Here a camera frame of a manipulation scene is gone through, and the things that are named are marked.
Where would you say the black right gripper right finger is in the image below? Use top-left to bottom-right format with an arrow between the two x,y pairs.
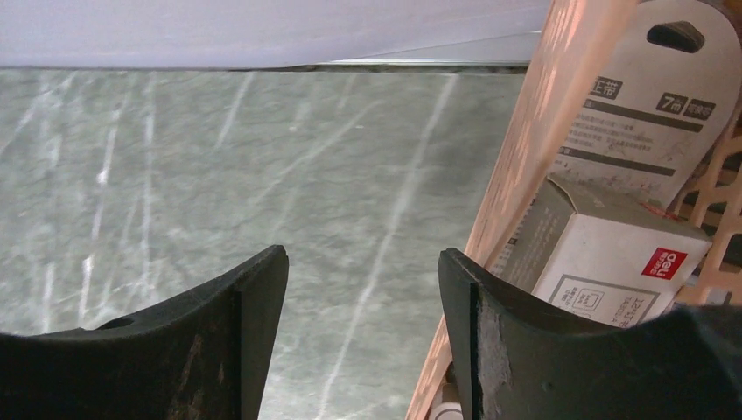
437,248 -> 741,419

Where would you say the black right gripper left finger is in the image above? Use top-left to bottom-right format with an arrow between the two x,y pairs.
1,245 -> 289,419

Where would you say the white red stationery box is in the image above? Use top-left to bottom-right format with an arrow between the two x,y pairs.
493,176 -> 711,328

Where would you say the white hanging card package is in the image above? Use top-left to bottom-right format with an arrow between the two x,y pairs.
550,1 -> 741,207

